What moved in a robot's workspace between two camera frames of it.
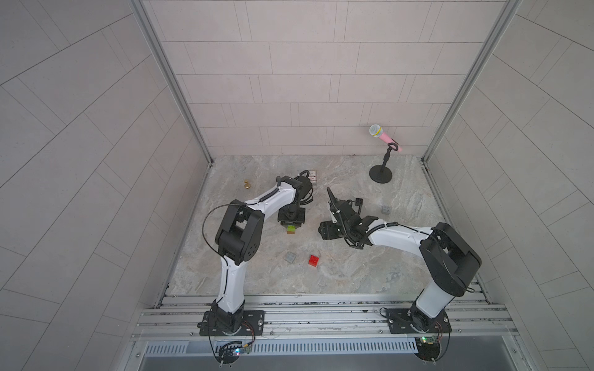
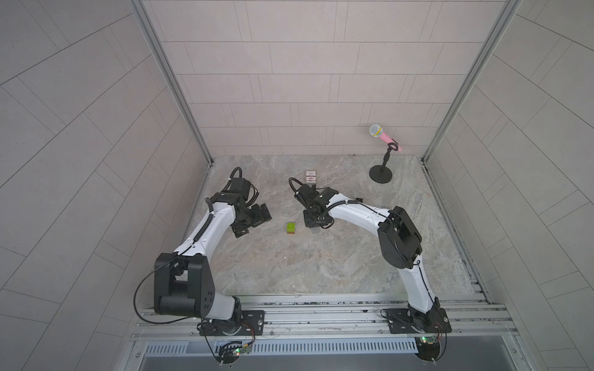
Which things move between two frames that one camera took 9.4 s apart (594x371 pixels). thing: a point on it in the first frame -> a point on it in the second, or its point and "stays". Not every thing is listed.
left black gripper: (298, 221) -> (259, 217)
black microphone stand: (381, 174) stays
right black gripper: (326, 226) -> (326, 221)
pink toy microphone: (377, 131) stays
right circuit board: (428, 347) stays
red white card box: (312, 176) stays
